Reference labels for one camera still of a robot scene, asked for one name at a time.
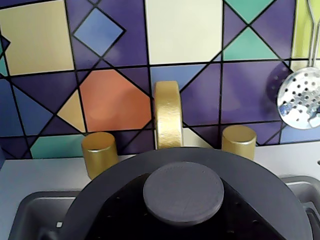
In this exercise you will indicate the gray round lid with knob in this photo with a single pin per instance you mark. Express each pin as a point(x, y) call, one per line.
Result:
point(183, 192)

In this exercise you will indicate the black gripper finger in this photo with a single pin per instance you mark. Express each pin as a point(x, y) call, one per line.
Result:
point(240, 220)
point(120, 215)

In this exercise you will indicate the colourful tiled backsplash panel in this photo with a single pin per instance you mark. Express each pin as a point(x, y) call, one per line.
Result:
point(112, 107)

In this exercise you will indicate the steel perforated skimmer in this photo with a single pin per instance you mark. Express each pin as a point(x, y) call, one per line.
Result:
point(297, 100)

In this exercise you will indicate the gold toy faucet spout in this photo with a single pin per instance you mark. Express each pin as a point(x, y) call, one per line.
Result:
point(168, 115)

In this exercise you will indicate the gold faucet knob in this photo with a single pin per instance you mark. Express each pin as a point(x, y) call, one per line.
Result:
point(100, 152)
point(240, 142)

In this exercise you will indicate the gray toy sink basin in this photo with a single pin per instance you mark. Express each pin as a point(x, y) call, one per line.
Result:
point(37, 212)

